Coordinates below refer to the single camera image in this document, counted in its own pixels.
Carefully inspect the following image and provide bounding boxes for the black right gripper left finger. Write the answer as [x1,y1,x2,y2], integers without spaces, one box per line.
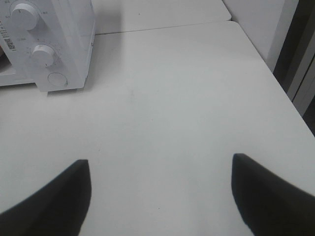
[0,159,92,236]

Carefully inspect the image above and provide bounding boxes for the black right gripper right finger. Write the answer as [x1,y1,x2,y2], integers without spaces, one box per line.
[231,153,315,236]

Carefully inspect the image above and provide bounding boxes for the round white door button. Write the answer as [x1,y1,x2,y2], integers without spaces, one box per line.
[48,73,67,87]

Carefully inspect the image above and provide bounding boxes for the white timer knob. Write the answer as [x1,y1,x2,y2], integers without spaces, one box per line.
[31,44,55,67]

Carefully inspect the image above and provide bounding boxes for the white microwave oven body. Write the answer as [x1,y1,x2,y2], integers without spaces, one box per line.
[0,0,95,92]

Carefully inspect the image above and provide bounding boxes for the upper white power knob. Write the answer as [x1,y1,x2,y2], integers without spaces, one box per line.
[10,0,39,30]

